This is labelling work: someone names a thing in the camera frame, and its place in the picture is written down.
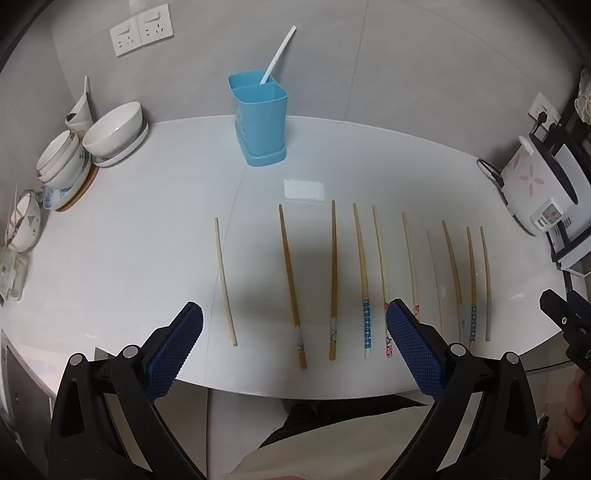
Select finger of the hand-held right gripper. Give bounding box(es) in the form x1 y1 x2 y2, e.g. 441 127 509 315
539 288 591 371
567 291 591 341

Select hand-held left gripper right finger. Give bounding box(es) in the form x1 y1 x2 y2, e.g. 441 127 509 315
383 298 542 480

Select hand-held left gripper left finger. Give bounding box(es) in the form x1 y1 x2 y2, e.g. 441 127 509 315
48 301 208 480

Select blue dotted end chopstick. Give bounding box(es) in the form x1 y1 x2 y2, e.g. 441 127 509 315
352 202 373 360
466 226 477 343

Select pale plain wooden chopstick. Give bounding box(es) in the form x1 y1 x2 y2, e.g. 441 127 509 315
426 229 445 337

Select grey end chopstick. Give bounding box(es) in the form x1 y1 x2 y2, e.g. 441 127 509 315
442 220 466 341
479 226 491 342

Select red patterned end chopstick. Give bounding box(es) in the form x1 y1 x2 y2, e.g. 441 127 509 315
401 211 422 321
372 205 394 358

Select yellow chopstick white patterned band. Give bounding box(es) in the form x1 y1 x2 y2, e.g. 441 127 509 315
277 204 308 370

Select blue plastic utensil holder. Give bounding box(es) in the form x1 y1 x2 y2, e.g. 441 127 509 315
227 70 290 168

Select person's right hand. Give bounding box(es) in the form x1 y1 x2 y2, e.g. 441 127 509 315
551 369 591 457

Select white rice cooker pink flowers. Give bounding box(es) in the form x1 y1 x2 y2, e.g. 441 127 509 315
500 135 581 237

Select person's white garment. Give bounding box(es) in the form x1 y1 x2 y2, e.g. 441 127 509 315
228 401 437 480

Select clear glass item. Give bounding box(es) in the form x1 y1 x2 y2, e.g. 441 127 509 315
0 246 31 302

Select white cup triangle print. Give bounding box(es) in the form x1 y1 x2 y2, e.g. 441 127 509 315
4 191 43 253

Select gold rimmed white bowl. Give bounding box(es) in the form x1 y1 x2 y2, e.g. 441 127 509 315
39 147 92 190
36 130 85 177

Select white ribbed plate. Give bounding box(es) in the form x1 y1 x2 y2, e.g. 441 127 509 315
91 119 150 168

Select beige bundle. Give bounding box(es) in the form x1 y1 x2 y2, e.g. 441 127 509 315
574 69 591 126

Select large white bowl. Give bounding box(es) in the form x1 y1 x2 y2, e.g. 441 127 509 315
82 102 142 158

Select white slanted cup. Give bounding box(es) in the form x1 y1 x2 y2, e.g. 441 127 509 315
65 90 94 139

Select white plastic stick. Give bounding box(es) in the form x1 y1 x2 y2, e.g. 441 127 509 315
259 25 297 86

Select white wall socket with plug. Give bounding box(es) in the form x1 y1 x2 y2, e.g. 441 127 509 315
527 91 563 134

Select white wall socket with switch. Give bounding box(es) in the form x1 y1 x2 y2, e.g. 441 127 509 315
137 4 175 48
110 18 143 58

